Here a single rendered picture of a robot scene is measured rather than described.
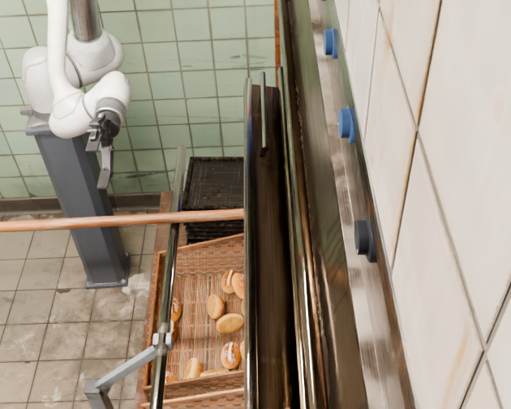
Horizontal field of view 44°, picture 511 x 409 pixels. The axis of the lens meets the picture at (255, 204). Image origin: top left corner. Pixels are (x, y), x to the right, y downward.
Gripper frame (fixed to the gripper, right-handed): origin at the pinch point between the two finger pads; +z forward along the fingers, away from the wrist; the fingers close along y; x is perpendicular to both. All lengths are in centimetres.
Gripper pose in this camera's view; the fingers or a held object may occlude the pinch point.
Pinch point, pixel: (97, 167)
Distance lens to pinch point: 178.2
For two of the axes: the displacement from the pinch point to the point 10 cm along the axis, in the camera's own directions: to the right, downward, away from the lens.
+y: 0.4, 7.0, 7.2
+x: -10.0, 0.4, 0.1
